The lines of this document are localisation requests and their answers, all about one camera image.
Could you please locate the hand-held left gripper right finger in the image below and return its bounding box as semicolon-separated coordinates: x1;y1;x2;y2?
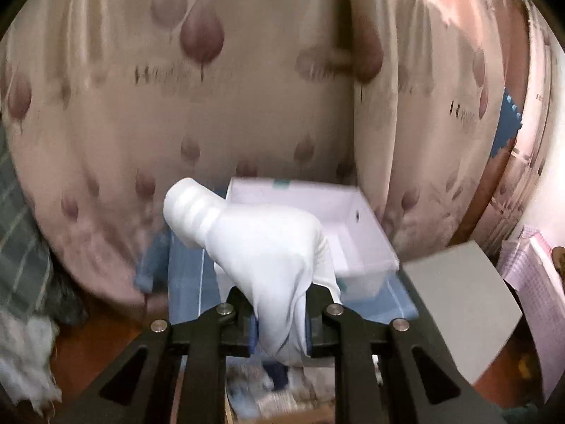
306;286;508;424

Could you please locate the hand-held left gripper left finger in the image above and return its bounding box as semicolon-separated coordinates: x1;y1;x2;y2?
56;287;260;424

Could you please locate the white sock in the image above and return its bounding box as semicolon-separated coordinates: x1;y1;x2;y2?
163;177;343;368

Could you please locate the white cardboard box teal print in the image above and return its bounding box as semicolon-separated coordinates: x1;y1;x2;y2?
214;177;402;299

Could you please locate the dark blue underwear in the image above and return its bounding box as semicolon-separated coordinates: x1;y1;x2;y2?
264;361;290;391

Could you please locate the blue cloth with white lines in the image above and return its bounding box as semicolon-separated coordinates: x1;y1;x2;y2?
135;225;420;332

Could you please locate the grey flat board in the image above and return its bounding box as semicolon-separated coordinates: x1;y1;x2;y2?
404;241;524;385

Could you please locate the teardrop print curtain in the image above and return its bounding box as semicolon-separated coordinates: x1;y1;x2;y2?
0;0;358;310
349;0;530;257

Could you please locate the pink grid-print sheet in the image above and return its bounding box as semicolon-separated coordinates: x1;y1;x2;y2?
499;225;565;402

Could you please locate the white printed cloth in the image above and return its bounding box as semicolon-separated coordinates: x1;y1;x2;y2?
0;309;63;411

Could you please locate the green plaid blanket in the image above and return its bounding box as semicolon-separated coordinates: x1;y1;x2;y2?
0;132;56;319

